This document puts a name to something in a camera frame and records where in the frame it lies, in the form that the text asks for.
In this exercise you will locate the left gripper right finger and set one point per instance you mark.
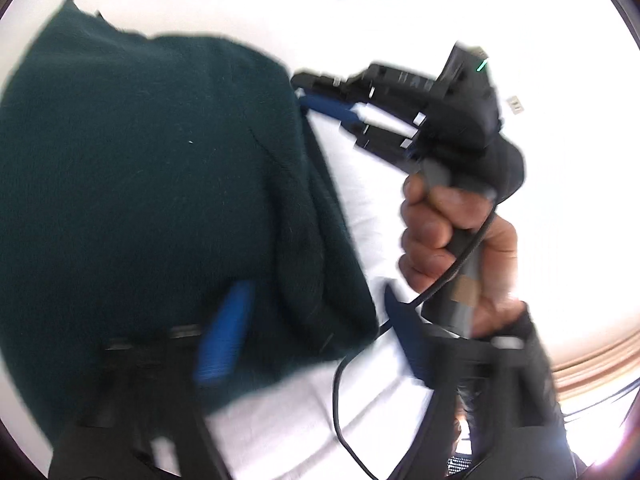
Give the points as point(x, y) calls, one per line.
point(481, 376)

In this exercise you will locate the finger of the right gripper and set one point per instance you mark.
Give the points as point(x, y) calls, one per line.
point(319, 85)
point(330, 108)

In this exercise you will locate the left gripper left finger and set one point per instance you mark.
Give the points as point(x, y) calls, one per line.
point(148, 390)

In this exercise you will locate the dark green knit sweater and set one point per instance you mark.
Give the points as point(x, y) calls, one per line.
point(140, 179)

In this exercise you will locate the right forearm dark sleeve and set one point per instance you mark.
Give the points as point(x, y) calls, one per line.
point(540, 405)

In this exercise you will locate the upper wall socket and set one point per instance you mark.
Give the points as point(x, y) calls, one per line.
point(515, 105)

